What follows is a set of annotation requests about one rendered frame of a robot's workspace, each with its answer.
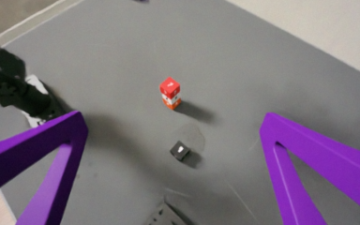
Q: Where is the orange block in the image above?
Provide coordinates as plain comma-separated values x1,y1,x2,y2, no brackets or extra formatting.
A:
163,98,180,110

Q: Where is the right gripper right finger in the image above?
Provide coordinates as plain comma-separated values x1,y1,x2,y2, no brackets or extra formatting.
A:
260,112,360,225

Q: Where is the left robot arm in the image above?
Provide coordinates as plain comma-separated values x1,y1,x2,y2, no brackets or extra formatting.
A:
0,49,63,128

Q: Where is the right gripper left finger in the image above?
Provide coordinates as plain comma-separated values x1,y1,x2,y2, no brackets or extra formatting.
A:
0,112,88,225

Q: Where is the red block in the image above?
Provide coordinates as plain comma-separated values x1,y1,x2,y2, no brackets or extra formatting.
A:
159,77,179,99

